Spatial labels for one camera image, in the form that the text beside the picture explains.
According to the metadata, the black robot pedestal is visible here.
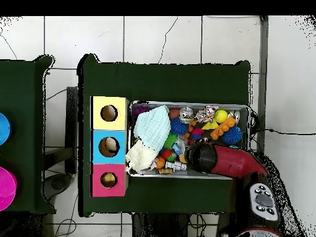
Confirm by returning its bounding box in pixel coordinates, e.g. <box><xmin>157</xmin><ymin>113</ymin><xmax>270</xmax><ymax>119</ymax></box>
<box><xmin>131</xmin><ymin>212</ymin><xmax>191</xmax><ymax>237</ymax></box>

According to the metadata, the mint green muslin cloth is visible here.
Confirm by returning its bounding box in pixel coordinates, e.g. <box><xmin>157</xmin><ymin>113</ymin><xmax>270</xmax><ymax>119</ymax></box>
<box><xmin>133</xmin><ymin>105</ymin><xmax>172</xmax><ymax>152</ymax></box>

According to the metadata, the orange pegged toy block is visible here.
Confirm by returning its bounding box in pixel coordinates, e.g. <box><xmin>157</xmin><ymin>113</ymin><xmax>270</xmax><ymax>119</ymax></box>
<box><xmin>210</xmin><ymin>116</ymin><xmax>237</xmax><ymax>141</ymax></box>

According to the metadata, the magenta round bowl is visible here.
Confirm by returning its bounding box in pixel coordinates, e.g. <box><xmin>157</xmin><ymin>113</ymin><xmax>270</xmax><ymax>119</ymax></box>
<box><xmin>0</xmin><ymin>165</ymin><xmax>19</xmax><ymax>212</ymax></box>

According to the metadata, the blue spiky puffer ball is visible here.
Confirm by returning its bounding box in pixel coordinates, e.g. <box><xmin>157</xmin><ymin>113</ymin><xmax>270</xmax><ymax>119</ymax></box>
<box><xmin>220</xmin><ymin>125</ymin><xmax>243</xmax><ymax>146</ymax></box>

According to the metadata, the silver toy robot figure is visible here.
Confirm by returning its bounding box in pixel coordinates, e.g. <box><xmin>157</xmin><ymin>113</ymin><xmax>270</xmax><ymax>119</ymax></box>
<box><xmin>164</xmin><ymin>160</ymin><xmax>188</xmax><ymax>172</ymax></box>

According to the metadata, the yellow smooth ball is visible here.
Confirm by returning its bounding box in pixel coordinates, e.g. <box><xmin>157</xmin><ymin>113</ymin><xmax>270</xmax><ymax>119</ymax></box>
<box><xmin>213</xmin><ymin>109</ymin><xmax>228</xmax><ymax>124</ymax></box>

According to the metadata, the cream muslin cloth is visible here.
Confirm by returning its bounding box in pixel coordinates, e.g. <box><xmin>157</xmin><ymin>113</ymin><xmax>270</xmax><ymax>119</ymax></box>
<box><xmin>125</xmin><ymin>141</ymin><xmax>159</xmax><ymax>173</ymax></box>

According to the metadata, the small orange basketball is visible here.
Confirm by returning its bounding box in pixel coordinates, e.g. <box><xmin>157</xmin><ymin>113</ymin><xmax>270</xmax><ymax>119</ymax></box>
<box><xmin>154</xmin><ymin>156</ymin><xmax>165</xmax><ymax>170</ymax></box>

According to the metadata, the silver wire mesh bin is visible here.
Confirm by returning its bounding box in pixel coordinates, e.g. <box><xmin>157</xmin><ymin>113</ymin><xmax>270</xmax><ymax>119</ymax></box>
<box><xmin>127</xmin><ymin>99</ymin><xmax>252</xmax><ymax>180</ymax></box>

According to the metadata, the blue round bowl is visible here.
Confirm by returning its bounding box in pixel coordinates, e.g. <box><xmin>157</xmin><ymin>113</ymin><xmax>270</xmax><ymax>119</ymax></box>
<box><xmin>0</xmin><ymin>112</ymin><xmax>12</xmax><ymax>146</ymax></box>

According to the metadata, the brown toy football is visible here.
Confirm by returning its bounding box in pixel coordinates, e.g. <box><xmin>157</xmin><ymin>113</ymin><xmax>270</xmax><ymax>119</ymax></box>
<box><xmin>168</xmin><ymin>107</ymin><xmax>181</xmax><ymax>120</ymax></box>

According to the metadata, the dark green table cloth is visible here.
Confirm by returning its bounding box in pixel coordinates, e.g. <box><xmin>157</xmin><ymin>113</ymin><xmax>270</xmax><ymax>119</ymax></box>
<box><xmin>0</xmin><ymin>55</ymin><xmax>56</xmax><ymax>214</ymax></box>
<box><xmin>77</xmin><ymin>53</ymin><xmax>252</xmax><ymax>218</ymax></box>

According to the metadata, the blue puffer ball with eyes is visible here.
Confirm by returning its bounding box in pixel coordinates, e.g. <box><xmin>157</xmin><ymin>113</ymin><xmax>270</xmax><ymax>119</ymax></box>
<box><xmin>170</xmin><ymin>117</ymin><xmax>189</xmax><ymax>136</ymax></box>

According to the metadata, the colourful crumpled cloth ball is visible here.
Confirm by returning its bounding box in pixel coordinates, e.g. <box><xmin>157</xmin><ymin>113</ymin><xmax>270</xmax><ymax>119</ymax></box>
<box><xmin>196</xmin><ymin>105</ymin><xmax>220</xmax><ymax>123</ymax></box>

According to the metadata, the thin black floor cable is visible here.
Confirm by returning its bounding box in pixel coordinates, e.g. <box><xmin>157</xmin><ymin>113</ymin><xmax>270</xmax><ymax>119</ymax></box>
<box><xmin>256</xmin><ymin>127</ymin><xmax>316</xmax><ymax>136</ymax></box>

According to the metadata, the wooden three-hole sorting box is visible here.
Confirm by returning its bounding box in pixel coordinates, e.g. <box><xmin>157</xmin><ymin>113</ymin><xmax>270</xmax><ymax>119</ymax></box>
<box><xmin>89</xmin><ymin>95</ymin><xmax>130</xmax><ymax>198</ymax></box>

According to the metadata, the green spiky puffer ball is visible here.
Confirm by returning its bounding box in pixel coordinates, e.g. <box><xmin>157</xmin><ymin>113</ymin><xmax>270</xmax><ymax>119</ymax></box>
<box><xmin>163</xmin><ymin>133</ymin><xmax>179</xmax><ymax>150</ymax></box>

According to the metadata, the beige round toy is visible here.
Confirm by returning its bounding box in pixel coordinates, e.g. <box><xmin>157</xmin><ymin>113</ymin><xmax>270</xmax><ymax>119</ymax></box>
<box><xmin>104</xmin><ymin>137</ymin><xmax>119</xmax><ymax>152</ymax></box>

